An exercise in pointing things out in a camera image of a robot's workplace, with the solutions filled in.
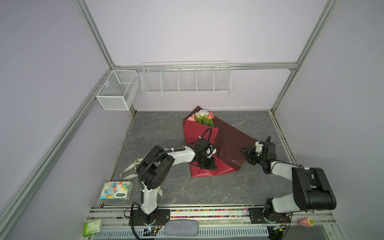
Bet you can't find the single pink fake rose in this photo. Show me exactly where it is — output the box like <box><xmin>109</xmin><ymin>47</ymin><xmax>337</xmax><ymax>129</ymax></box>
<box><xmin>207</xmin><ymin>112</ymin><xmax>215</xmax><ymax>127</ymax></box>

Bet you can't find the cream ribbon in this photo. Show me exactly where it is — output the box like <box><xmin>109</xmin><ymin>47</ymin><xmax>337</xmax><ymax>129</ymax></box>
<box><xmin>119</xmin><ymin>158</ymin><xmax>164</xmax><ymax>198</ymax></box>

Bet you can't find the double pink fake rose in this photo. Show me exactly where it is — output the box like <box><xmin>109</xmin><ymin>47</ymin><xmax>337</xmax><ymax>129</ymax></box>
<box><xmin>187</xmin><ymin>116</ymin><xmax>197</xmax><ymax>122</ymax></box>

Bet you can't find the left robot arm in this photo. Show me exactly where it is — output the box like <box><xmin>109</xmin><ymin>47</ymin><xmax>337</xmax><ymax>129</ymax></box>
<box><xmin>137</xmin><ymin>138</ymin><xmax>217</xmax><ymax>225</ymax></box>

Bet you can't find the white wire shelf basket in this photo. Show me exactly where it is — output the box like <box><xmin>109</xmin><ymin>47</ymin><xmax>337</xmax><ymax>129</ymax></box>
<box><xmin>141</xmin><ymin>61</ymin><xmax>232</xmax><ymax>94</ymax></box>

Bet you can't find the green white packet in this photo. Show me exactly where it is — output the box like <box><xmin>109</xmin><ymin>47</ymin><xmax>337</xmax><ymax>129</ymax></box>
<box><xmin>82</xmin><ymin>220</ymin><xmax>103</xmax><ymax>237</ymax></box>

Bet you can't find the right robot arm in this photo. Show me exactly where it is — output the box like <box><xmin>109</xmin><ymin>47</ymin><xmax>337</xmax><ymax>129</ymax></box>
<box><xmin>241</xmin><ymin>138</ymin><xmax>337</xmax><ymax>223</ymax></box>

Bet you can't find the white mesh box basket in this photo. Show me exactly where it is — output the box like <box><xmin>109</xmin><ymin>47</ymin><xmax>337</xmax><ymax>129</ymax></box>
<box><xmin>96</xmin><ymin>70</ymin><xmax>140</xmax><ymax>111</ymax></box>

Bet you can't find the grey foam pad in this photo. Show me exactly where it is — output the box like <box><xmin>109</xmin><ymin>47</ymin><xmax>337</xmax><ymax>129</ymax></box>
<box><xmin>165</xmin><ymin>219</ymin><xmax>199</xmax><ymax>237</ymax></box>

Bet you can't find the pink round object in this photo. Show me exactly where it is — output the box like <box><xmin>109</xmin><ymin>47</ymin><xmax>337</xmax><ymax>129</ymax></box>
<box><xmin>300</xmin><ymin>217</ymin><xmax>314</xmax><ymax>228</ymax></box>

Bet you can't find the red wrapping paper sheet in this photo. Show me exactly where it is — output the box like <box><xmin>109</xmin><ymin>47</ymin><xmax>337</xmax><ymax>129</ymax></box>
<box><xmin>183</xmin><ymin>106</ymin><xmax>257</xmax><ymax>178</ymax></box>

